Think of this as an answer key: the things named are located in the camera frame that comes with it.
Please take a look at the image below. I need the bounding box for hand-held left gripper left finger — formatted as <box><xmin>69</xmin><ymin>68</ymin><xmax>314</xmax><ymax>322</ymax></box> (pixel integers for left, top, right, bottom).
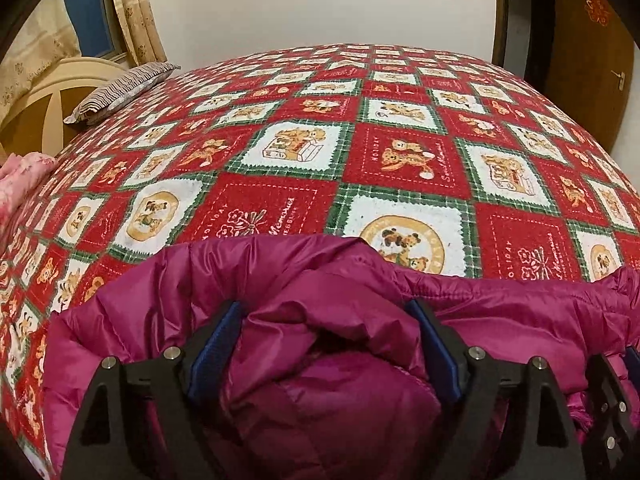
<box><xmin>60</xmin><ymin>300</ymin><xmax>246</xmax><ymax>480</ymax></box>

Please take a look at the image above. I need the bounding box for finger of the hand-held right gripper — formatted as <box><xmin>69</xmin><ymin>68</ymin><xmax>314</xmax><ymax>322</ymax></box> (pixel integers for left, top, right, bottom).
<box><xmin>582</xmin><ymin>345</ymin><xmax>640</xmax><ymax>480</ymax></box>

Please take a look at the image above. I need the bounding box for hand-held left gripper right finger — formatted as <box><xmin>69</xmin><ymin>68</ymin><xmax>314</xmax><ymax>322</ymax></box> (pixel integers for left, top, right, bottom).
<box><xmin>404</xmin><ymin>299</ymin><xmax>586</xmax><ymax>480</ymax></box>

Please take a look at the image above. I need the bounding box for magenta puffer jacket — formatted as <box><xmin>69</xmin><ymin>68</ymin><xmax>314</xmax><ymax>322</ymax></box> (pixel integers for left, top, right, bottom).
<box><xmin>42</xmin><ymin>235</ymin><xmax>640</xmax><ymax>480</ymax></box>

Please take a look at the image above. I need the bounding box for red bear-print bed blanket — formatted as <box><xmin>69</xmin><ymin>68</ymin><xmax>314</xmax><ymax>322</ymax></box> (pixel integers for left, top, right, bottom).
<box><xmin>0</xmin><ymin>42</ymin><xmax>640</xmax><ymax>480</ymax></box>

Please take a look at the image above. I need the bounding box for pink folded quilt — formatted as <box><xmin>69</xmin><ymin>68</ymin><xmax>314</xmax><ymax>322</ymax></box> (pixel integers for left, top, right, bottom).
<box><xmin>0</xmin><ymin>151</ymin><xmax>57</xmax><ymax>231</ymax></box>

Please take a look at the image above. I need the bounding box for striped pillow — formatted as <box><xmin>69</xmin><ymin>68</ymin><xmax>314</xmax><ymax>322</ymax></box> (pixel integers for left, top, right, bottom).
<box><xmin>64</xmin><ymin>62</ymin><xmax>182</xmax><ymax>126</ymax></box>

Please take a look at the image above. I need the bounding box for wooden bed headboard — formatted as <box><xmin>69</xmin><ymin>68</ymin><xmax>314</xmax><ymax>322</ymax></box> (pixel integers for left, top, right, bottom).
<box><xmin>0</xmin><ymin>56</ymin><xmax>131</xmax><ymax>156</ymax></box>

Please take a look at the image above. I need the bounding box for brown wooden door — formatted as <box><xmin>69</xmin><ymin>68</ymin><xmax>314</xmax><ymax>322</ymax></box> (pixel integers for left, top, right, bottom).
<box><xmin>545</xmin><ymin>0</ymin><xmax>640</xmax><ymax>156</ymax></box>

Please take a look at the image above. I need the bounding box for narrow beige floral curtain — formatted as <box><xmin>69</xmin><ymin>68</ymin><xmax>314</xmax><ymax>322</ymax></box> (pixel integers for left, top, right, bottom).
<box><xmin>107</xmin><ymin>0</ymin><xmax>167</xmax><ymax>67</ymax></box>

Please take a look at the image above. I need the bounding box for wide beige floral curtain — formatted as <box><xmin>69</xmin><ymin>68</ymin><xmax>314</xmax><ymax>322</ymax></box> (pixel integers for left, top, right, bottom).
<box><xmin>0</xmin><ymin>0</ymin><xmax>81</xmax><ymax>111</ymax></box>

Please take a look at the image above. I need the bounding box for window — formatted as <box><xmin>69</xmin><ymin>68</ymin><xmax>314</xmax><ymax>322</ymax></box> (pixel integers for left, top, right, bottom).
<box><xmin>60</xmin><ymin>0</ymin><xmax>126</xmax><ymax>61</ymax></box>

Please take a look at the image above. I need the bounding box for red paper door decoration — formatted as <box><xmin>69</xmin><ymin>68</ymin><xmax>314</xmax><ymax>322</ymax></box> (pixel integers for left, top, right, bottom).
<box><xmin>582</xmin><ymin>0</ymin><xmax>612</xmax><ymax>25</ymax></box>

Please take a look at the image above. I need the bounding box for brown door frame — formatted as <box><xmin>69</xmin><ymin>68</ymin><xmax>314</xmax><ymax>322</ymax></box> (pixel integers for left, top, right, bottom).
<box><xmin>492</xmin><ymin>0</ymin><xmax>553</xmax><ymax>68</ymax></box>

